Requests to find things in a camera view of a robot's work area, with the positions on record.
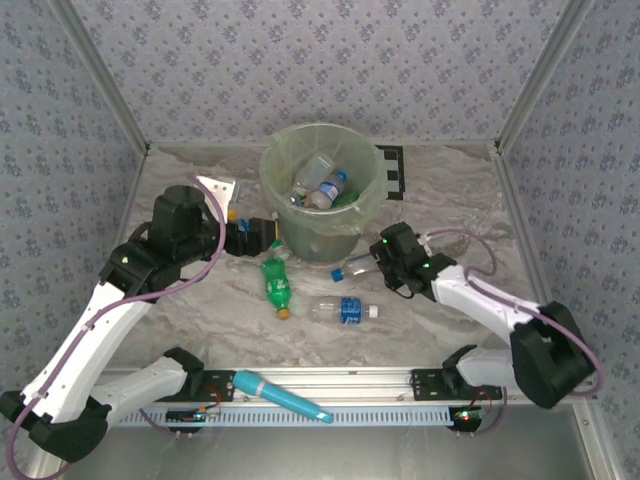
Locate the clear bottle blue cap red label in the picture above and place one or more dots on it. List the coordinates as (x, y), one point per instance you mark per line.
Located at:
(357, 265)

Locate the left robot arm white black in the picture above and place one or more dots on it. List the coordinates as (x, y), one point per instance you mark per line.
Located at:
(85, 340)

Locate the green plastic bin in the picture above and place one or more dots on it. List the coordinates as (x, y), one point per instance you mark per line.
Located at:
(310, 250)

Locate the green trash bin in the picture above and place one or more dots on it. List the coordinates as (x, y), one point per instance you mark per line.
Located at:
(277, 165)

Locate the small green-label bottle white cap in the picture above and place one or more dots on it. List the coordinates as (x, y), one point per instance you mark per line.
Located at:
(280, 248)

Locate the black white checkerboard card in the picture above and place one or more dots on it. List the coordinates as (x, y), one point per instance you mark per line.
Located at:
(395, 172)

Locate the right circuit board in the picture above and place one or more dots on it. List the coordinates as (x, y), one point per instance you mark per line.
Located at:
(467, 415)

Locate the circuit board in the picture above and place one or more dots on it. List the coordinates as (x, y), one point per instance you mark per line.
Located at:
(192, 415)
(467, 415)

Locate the light blue plastic marker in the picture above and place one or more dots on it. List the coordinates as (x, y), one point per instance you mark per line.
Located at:
(280, 397)

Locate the grey metal shelf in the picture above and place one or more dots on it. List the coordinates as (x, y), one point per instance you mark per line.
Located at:
(320, 455)

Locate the left circuit board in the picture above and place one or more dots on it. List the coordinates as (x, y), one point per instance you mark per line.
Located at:
(192, 415)

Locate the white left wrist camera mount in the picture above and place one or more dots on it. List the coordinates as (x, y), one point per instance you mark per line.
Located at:
(217, 187)

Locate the aluminium front rail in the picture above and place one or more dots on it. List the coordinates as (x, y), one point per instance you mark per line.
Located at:
(350, 382)

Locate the aluminium left frame post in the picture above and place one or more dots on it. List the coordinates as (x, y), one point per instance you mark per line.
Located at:
(101, 70)

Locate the aluminium frame post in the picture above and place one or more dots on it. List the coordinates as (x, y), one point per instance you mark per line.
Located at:
(542, 70)
(101, 70)

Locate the aluminium right frame post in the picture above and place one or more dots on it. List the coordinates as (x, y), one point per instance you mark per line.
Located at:
(542, 70)

